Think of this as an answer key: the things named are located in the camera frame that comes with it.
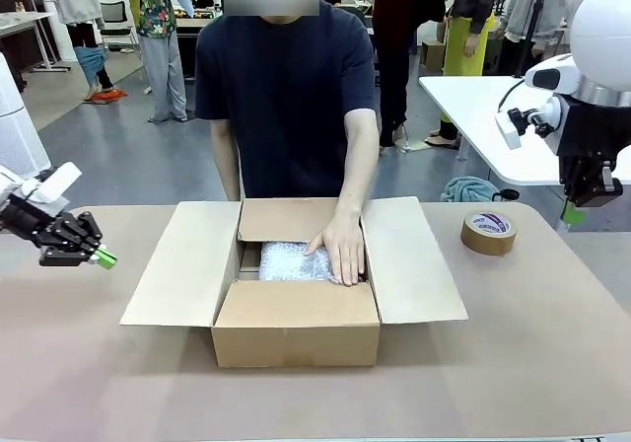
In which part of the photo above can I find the person in maroon top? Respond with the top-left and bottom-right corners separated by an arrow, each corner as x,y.
372,0 -> 449,155

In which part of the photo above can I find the person's left hand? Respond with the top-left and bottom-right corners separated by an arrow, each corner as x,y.
304,208 -> 367,288

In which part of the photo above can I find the white cylindrical air purifier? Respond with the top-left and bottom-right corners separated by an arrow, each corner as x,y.
0,51 -> 52,181

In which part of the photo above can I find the white rounded table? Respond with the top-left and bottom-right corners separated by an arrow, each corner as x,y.
418,74 -> 631,186

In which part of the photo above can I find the mannequin in floral shirt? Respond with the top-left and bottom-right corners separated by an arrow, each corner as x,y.
115,0 -> 191,123

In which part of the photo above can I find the table with pink legs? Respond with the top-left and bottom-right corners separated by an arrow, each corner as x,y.
0,11 -> 72,74

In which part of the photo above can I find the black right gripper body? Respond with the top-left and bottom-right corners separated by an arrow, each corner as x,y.
556,94 -> 621,167

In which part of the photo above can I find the teal towel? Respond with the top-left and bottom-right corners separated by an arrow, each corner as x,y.
440,175 -> 499,204

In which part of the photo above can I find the person in navy t-shirt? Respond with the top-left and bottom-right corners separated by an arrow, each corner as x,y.
194,0 -> 382,202

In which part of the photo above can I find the figure in yellow apron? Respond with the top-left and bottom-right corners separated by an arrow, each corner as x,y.
426,0 -> 510,151

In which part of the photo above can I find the mesh back office chair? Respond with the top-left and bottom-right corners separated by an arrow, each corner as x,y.
101,0 -> 137,53

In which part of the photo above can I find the small background cardboard box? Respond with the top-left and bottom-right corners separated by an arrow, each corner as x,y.
420,39 -> 448,71

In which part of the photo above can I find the brown cardboard box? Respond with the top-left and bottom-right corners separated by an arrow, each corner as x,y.
119,195 -> 469,369

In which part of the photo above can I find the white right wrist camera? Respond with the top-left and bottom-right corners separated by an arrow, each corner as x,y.
495,99 -> 564,150

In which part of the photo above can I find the black tripod stand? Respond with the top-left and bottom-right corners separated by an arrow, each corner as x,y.
511,0 -> 552,79

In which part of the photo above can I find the person in grey hoodie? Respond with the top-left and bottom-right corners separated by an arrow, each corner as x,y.
495,0 -> 569,52

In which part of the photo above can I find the brown packing tape roll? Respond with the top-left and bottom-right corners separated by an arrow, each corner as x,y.
460,211 -> 519,258

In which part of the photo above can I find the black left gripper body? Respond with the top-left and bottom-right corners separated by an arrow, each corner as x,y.
0,189 -> 68,254

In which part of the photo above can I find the black desk with wooden top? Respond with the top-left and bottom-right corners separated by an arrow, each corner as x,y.
175,15 -> 209,81

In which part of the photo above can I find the bubble wrap bundle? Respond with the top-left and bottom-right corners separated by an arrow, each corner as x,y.
259,240 -> 342,284

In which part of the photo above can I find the person's right forearm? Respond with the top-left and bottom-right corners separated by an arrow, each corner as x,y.
215,150 -> 245,201

